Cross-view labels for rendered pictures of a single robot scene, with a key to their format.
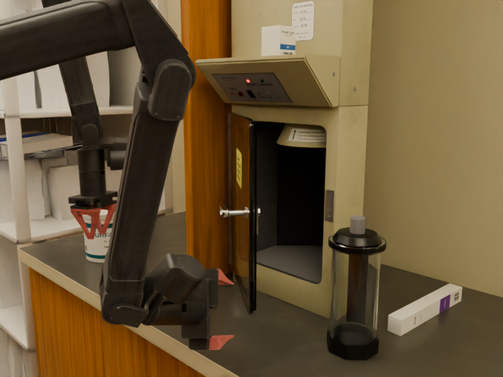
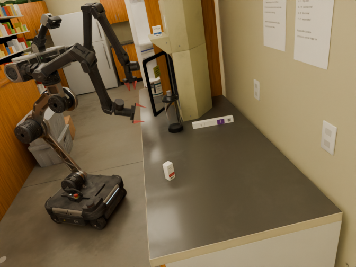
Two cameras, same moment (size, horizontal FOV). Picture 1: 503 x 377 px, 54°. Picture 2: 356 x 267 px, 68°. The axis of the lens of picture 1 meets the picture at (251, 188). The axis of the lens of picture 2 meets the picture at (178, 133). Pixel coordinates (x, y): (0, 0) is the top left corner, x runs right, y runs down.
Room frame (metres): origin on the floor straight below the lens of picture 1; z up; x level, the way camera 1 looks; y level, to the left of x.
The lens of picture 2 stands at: (-0.26, -1.24, 1.70)
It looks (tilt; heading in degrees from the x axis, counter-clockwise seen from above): 27 degrees down; 41
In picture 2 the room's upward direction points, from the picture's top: 10 degrees counter-clockwise
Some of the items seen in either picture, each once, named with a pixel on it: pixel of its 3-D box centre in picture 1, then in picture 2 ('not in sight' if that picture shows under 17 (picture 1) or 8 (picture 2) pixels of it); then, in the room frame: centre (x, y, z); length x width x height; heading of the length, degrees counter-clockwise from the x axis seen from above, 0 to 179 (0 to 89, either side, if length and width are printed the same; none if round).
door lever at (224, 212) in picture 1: (230, 209); not in sight; (1.01, 0.04, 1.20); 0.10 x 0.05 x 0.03; 10
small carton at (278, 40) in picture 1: (278, 42); (157, 30); (1.06, -0.06, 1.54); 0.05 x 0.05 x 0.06; 46
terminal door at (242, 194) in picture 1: (240, 204); (160, 82); (1.08, 0.02, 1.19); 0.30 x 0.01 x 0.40; 10
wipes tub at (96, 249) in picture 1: (106, 233); not in sight; (1.44, 0.44, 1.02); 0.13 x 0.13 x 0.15
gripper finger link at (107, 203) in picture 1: (97, 215); (132, 84); (1.11, 0.36, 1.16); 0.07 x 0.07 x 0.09; 72
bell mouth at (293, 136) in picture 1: (313, 132); not in sight; (1.19, -0.15, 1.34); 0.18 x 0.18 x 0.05
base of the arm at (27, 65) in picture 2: not in sight; (29, 70); (0.48, 0.55, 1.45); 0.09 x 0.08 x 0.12; 19
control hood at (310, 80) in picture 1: (263, 81); (159, 43); (1.09, -0.02, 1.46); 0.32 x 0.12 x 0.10; 46
